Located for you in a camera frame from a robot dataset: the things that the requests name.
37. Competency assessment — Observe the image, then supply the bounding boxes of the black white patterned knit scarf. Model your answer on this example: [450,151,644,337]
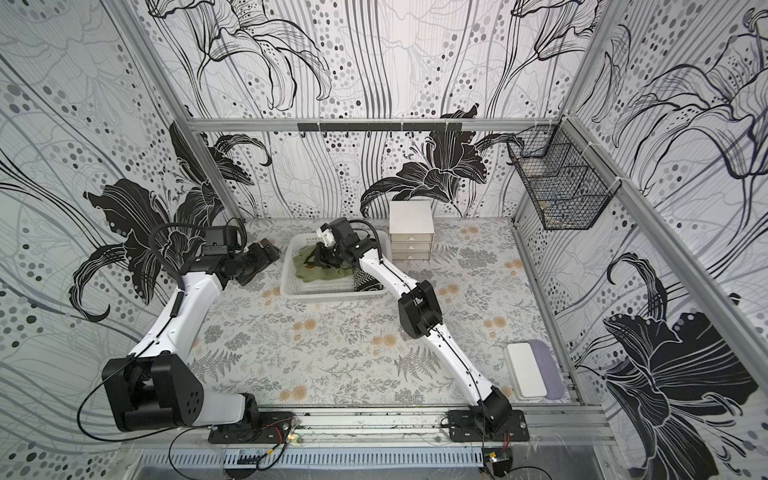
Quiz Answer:
[353,269,384,292]

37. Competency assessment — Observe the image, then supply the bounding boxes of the white plastic perforated basket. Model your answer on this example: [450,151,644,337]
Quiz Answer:
[280,232,387,303]

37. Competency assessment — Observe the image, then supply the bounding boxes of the green knit scarf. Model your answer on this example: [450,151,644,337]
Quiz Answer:
[293,244,326,283]
[307,263,356,282]

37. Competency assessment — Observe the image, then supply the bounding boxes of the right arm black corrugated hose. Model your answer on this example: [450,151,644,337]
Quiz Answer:
[349,218,384,260]

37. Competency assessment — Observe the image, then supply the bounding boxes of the white small drawer box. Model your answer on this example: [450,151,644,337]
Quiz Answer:
[389,200,435,261]

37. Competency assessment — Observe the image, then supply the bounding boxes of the white slotted cable duct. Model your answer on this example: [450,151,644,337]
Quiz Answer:
[138,447,483,470]

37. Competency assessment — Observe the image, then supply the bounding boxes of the small black electronics box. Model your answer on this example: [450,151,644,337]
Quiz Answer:
[480,449,513,478]

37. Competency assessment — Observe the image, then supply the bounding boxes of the white purple flat objects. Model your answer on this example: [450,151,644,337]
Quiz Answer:
[504,339,566,401]

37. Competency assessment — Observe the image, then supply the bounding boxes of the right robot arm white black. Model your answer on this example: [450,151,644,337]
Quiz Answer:
[316,217,513,440]

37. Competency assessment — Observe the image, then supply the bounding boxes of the black wire wall basket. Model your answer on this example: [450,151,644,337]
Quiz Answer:
[506,124,613,231]

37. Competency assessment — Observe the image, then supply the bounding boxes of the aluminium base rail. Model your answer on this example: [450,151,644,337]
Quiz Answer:
[128,406,619,448]

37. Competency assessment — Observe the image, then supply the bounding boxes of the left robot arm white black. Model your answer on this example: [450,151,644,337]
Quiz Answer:
[102,226,280,440]

